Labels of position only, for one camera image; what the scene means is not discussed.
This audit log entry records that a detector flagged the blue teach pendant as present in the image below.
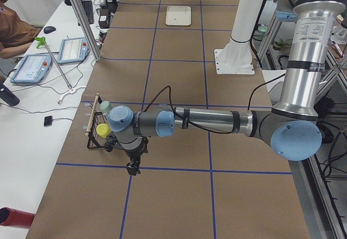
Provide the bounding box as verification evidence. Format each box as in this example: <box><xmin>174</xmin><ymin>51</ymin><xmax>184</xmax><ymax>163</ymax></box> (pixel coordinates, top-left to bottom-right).
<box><xmin>10</xmin><ymin>54</ymin><xmax>52</xmax><ymax>84</ymax></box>
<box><xmin>57</xmin><ymin>37</ymin><xmax>90</xmax><ymax>64</ymax></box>

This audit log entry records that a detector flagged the metal rod green clamp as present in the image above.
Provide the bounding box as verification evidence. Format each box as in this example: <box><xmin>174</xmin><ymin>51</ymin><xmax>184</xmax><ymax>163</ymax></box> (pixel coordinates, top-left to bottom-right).
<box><xmin>34</xmin><ymin>37</ymin><xmax>86</xmax><ymax>105</ymax></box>

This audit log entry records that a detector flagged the black wire cup rack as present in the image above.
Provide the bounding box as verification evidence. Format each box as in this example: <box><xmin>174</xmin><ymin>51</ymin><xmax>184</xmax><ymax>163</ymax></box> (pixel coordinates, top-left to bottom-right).
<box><xmin>85</xmin><ymin>93</ymin><xmax>117</xmax><ymax>152</ymax></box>

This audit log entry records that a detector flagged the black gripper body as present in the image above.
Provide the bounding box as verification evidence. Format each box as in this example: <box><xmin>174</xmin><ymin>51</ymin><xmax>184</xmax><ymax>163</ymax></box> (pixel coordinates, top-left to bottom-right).
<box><xmin>119</xmin><ymin>137</ymin><xmax>149</xmax><ymax>166</ymax></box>

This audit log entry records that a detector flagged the aluminium frame post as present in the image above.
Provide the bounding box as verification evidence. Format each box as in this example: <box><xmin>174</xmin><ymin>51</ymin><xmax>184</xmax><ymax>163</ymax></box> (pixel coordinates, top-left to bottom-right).
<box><xmin>70</xmin><ymin>0</ymin><xmax>101</xmax><ymax>61</ymax></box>

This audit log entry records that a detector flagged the black computer mouse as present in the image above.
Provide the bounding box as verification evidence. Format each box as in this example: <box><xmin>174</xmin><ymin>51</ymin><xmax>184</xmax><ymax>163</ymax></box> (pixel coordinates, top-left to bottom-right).
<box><xmin>43</xmin><ymin>26</ymin><xmax>56</xmax><ymax>34</ymax></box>

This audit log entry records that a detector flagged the black handheld object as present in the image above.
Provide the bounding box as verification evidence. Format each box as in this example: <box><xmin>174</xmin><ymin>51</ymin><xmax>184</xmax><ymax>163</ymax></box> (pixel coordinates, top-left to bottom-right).
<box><xmin>0</xmin><ymin>83</ymin><xmax>20</xmax><ymax>106</ymax></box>

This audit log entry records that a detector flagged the yellow cup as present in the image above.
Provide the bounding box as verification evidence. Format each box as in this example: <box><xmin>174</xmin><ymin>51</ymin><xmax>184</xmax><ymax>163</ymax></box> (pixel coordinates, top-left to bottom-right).
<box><xmin>96</xmin><ymin>123</ymin><xmax>112</xmax><ymax>138</ymax></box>

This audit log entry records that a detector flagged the near blue teach pendant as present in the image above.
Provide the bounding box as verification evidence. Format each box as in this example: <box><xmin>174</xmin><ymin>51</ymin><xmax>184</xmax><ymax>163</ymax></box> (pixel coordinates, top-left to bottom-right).
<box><xmin>10</xmin><ymin>54</ymin><xmax>52</xmax><ymax>84</ymax></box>

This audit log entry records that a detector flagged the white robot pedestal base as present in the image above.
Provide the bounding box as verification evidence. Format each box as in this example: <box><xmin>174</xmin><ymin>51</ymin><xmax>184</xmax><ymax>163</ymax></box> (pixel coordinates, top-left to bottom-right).
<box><xmin>214</xmin><ymin>0</ymin><xmax>263</xmax><ymax>75</ymax></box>

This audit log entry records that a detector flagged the red cylinder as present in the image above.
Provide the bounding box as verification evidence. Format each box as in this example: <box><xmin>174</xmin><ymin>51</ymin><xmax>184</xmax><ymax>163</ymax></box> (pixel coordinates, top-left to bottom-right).
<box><xmin>1</xmin><ymin>207</ymin><xmax>35</xmax><ymax>229</ymax></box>

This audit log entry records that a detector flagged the pale green cup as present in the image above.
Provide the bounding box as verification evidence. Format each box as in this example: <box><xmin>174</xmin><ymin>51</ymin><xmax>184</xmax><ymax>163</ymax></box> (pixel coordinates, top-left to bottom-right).
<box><xmin>100</xmin><ymin>101</ymin><xmax>113</xmax><ymax>114</ymax></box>

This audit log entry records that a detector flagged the far blue teach pendant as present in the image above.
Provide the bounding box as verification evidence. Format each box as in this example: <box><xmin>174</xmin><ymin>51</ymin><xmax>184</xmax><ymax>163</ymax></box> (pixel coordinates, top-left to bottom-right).
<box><xmin>57</xmin><ymin>37</ymin><xmax>90</xmax><ymax>64</ymax></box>

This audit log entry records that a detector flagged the black power adapter box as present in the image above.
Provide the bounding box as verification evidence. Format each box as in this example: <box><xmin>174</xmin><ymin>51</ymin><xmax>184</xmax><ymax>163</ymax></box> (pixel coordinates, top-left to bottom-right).
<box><xmin>98</xmin><ymin>8</ymin><xmax>111</xmax><ymax>29</ymax></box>

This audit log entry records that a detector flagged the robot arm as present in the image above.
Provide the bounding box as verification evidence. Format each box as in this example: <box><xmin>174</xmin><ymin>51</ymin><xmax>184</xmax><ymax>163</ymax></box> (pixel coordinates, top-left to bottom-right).
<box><xmin>105</xmin><ymin>0</ymin><xmax>346</xmax><ymax>176</ymax></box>

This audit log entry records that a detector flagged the small black square device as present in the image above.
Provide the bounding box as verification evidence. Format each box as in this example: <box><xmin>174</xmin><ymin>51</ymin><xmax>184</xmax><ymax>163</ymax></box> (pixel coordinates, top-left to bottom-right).
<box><xmin>43</xmin><ymin>115</ymin><xmax>53</xmax><ymax>127</ymax></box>

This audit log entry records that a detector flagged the black keyboard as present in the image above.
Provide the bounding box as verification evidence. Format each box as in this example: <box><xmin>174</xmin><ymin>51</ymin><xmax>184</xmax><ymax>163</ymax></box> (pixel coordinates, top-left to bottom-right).
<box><xmin>81</xmin><ymin>0</ymin><xmax>94</xmax><ymax>24</ymax></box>

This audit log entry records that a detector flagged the person in brown shirt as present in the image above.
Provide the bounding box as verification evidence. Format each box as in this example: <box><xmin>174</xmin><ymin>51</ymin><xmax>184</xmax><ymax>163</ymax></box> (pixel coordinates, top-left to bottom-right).
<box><xmin>1</xmin><ymin>0</ymin><xmax>40</xmax><ymax>59</ymax></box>

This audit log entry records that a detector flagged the cream rabbit tray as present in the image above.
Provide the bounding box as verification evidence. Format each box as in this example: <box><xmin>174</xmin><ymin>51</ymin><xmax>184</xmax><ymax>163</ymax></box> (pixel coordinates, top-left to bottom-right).
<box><xmin>165</xmin><ymin>5</ymin><xmax>191</xmax><ymax>26</ymax></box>

